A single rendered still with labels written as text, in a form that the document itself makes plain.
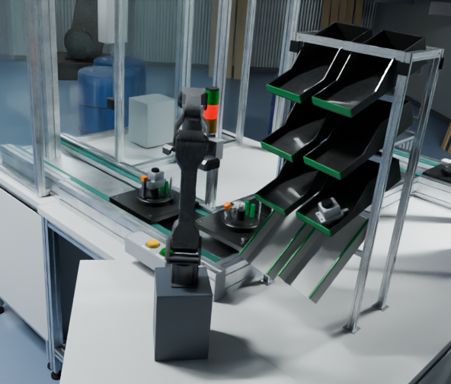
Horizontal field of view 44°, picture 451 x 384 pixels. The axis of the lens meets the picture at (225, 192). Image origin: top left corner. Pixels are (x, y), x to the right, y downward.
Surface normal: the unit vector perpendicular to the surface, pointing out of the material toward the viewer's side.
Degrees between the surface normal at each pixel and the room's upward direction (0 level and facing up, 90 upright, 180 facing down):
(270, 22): 90
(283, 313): 0
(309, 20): 90
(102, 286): 0
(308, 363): 0
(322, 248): 45
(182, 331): 90
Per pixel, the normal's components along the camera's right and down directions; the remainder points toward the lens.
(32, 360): 0.07, -0.91
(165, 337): 0.15, 0.40
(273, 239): -0.51, -0.52
